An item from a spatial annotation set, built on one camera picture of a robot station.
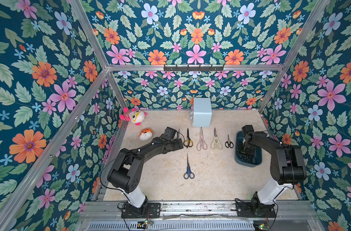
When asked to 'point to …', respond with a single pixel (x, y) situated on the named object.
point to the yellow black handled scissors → (188, 142)
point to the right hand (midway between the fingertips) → (241, 151)
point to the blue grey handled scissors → (188, 173)
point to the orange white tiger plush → (145, 134)
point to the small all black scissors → (229, 143)
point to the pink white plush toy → (135, 116)
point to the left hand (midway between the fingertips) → (179, 144)
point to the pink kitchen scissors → (201, 143)
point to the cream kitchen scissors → (216, 143)
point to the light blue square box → (202, 112)
